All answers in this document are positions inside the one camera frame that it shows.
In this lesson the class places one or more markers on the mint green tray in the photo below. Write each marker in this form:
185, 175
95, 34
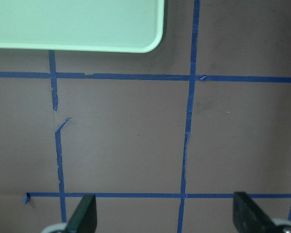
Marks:
130, 26

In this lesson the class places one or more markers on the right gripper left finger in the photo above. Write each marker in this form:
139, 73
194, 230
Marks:
84, 218

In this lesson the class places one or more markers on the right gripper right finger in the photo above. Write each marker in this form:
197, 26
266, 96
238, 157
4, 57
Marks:
248, 217

